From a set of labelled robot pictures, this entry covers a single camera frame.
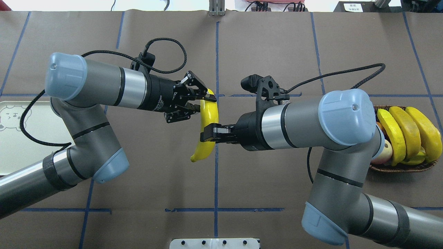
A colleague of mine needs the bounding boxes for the yellow banana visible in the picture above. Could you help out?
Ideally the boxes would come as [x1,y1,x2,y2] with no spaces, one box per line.
[190,89,219,163]
[377,109,406,167]
[389,106,426,165]
[405,106,442,163]

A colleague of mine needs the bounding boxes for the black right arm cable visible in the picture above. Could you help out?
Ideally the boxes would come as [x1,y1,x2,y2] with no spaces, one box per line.
[284,63,386,184]

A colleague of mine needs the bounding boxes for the brown wicker basket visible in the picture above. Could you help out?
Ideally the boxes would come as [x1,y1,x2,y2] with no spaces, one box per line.
[370,105,438,172]

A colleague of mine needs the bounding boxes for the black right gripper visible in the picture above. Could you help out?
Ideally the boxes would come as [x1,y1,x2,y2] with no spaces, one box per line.
[200,111,267,151]

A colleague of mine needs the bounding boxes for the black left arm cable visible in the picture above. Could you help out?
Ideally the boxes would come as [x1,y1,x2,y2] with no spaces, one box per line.
[20,38,187,151]

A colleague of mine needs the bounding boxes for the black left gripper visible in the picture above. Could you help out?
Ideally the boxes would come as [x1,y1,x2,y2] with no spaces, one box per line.
[140,71,217,123]

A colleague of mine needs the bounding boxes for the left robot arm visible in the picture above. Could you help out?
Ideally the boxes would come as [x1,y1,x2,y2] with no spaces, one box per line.
[0,52,216,219]

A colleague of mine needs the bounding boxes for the cream bear print tray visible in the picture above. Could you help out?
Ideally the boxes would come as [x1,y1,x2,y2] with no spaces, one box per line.
[0,101,73,176]

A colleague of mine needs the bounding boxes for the aluminium frame post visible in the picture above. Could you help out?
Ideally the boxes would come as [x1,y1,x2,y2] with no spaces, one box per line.
[208,0,226,16]

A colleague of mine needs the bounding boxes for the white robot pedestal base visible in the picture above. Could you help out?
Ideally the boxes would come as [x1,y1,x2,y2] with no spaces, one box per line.
[169,238,261,249]

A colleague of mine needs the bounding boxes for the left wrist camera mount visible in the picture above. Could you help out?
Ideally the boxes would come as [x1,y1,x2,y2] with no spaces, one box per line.
[130,51,156,74]

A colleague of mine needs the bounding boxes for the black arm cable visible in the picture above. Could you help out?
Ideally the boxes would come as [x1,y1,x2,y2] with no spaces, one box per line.
[20,38,187,151]
[284,63,386,184]

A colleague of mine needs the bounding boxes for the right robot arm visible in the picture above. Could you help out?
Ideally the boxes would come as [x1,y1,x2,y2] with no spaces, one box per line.
[200,87,443,249]

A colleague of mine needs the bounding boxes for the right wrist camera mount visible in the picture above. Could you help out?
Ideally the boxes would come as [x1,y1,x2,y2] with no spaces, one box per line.
[240,74,290,104]

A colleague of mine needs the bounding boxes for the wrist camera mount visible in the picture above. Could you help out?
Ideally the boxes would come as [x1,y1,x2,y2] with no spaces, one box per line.
[240,74,290,104]
[130,51,156,74]

